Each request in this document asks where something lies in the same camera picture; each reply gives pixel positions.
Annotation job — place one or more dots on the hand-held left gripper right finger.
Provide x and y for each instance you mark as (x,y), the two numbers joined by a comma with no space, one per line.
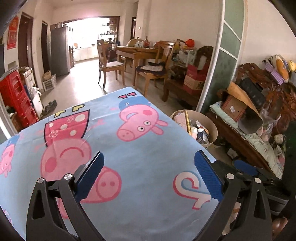
(207,173)

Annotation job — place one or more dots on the brown glass bottle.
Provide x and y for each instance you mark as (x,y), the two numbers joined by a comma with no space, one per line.
(146,42)

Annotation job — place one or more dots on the white kitchen counter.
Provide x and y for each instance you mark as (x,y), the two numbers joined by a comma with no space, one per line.
(85,53)

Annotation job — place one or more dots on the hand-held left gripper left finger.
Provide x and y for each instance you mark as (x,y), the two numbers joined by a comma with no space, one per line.
(92,173)

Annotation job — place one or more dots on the frosted glass partition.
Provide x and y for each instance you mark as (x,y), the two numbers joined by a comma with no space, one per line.
(231,27)

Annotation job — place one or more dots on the pale floral sofa mat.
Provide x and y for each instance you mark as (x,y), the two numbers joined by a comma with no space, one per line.
(266,143)

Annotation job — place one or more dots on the kitchen display shelf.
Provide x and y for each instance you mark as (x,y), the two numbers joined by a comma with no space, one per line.
(108,30)

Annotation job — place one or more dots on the open brown cardboard box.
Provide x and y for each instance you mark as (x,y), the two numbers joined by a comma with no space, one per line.
(233,106)

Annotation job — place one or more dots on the carved wooden frame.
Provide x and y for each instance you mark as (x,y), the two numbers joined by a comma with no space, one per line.
(203,58)

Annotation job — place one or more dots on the dark seat cushion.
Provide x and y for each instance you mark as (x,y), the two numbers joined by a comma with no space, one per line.
(152,68)

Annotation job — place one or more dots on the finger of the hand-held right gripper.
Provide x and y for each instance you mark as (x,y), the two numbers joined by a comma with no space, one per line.
(245,166)

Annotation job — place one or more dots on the round-backed wooden chair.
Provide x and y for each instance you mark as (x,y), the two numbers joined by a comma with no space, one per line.
(134,41)

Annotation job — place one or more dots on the pink packet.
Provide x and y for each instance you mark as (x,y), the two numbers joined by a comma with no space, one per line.
(180,121)

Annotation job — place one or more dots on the yellow plush toy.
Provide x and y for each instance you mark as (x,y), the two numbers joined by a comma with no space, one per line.
(283,68)

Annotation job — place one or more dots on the blue cartoon pig printed blanket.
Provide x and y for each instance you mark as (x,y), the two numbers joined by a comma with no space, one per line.
(138,150)

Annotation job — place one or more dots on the wooden dining table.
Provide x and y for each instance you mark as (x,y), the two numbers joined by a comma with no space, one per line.
(129,49)

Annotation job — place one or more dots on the metal pot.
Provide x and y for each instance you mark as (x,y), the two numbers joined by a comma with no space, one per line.
(59,24)

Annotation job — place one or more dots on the purple striped bag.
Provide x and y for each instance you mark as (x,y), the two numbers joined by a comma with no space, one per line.
(272,73)

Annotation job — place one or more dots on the wooden chair with pale seat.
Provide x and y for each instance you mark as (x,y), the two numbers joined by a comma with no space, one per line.
(111,64)

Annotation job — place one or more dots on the stack of red stools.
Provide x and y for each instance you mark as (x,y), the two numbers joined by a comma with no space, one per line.
(16,92)

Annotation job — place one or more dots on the red wall poster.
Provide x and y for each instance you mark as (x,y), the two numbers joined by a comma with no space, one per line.
(12,32)

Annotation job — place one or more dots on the pair of dark shoes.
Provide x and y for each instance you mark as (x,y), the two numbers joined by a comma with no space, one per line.
(49,107)

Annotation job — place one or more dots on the grey refrigerator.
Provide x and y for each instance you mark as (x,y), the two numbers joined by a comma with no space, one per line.
(60,51)

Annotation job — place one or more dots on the wooden chair with dark cushion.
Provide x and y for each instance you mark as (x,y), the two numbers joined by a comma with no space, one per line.
(150,76)

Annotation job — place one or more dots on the carved wooden sofa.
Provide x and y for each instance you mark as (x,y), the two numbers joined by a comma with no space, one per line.
(282,102)

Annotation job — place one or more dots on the white plastic crate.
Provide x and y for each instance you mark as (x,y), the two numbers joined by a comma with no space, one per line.
(49,83)

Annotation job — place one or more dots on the dark wooden bench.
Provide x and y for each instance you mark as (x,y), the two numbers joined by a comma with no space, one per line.
(175,90)

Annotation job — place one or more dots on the woven basket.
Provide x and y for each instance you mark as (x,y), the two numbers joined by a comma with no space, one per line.
(47,76)

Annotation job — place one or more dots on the beige round bin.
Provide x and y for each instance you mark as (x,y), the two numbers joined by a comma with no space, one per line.
(211,136)

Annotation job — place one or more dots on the black box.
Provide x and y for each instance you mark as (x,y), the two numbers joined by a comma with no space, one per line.
(252,90)

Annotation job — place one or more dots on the red and white cardboard box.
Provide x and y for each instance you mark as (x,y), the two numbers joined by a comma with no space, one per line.
(194,81)

